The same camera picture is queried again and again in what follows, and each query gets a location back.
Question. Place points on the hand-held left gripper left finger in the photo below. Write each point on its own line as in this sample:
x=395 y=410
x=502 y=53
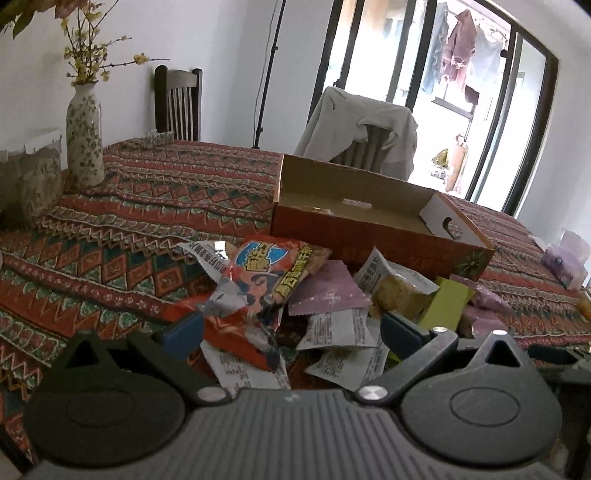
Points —
x=182 y=333

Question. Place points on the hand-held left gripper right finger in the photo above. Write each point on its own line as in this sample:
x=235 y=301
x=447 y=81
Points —
x=402 y=336

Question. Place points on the orange snack packet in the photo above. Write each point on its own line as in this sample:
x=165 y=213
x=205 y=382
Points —
x=226 y=339

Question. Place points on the clear cracker packet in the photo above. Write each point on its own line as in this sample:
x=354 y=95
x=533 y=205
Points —
x=397 y=288

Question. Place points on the yellow-green snack packet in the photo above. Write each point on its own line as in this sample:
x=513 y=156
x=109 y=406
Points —
x=445 y=300

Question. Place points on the purple snack packet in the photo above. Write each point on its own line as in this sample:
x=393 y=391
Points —
x=330 y=288

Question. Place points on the pink snack packet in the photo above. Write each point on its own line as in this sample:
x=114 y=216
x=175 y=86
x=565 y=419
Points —
x=485 y=304

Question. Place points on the red cartoon snack packet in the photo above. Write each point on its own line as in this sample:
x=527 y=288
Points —
x=272 y=272

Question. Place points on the orange cardboard box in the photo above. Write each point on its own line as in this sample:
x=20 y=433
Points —
x=351 y=235

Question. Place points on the small clear packet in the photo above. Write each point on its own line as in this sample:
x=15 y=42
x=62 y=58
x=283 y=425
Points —
x=356 y=202

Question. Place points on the purple tissue pack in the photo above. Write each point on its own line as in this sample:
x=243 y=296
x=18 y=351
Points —
x=565 y=263

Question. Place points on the patterned tablecloth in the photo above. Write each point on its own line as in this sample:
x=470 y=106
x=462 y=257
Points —
x=138 y=207

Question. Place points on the yellow bag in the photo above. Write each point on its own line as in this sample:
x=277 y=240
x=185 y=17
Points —
x=441 y=159

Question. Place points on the wooden board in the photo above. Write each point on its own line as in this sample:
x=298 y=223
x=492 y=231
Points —
x=459 y=161

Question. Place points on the dark wooden chair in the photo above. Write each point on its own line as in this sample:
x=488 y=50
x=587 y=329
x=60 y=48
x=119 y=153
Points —
x=364 y=152
x=161 y=101

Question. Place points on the crumpled clear plastic wrapper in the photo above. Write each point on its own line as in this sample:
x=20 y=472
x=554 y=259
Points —
x=159 y=135

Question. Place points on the floral ceramic vase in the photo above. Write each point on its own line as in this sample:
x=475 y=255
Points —
x=85 y=138

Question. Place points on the small dark hanging cloth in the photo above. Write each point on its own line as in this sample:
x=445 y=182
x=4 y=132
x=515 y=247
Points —
x=472 y=94

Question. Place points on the yellow flower branches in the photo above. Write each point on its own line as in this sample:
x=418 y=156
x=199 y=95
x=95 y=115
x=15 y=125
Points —
x=85 y=69

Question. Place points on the light blue hanging garment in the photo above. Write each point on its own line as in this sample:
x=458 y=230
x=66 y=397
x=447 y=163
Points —
x=489 y=57

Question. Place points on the black light stand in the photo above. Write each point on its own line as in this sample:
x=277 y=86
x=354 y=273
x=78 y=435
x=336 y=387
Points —
x=272 y=55

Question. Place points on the maroon hanging shirt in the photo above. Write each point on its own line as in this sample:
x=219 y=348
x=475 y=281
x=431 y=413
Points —
x=457 y=46

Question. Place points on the black sliding door frame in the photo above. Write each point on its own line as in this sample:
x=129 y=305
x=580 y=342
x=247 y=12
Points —
x=538 y=115

